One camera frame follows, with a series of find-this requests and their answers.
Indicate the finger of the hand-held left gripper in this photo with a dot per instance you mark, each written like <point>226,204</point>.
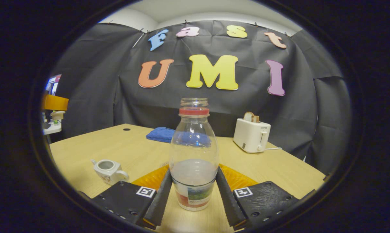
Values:
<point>56,103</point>

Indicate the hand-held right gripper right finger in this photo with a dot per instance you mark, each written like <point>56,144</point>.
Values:
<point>229,204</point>

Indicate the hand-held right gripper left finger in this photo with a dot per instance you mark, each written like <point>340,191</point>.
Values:
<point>161,200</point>

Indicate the white floral teacup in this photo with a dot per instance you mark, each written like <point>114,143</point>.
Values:
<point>109,173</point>

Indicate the clear plastic water bottle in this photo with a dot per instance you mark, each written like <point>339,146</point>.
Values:
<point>194,142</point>

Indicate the computer monitor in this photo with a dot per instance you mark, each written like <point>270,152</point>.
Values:
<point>52,84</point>

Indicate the white side table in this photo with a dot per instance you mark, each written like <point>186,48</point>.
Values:
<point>52,128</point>

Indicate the black backdrop cloth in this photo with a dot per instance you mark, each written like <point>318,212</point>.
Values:
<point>94,81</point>

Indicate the blue folded towel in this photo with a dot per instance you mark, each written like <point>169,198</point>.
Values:
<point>161,134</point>

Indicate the white toaster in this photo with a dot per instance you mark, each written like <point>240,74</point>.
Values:
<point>251,136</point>

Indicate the bread slice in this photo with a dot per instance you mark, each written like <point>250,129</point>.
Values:
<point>250,117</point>

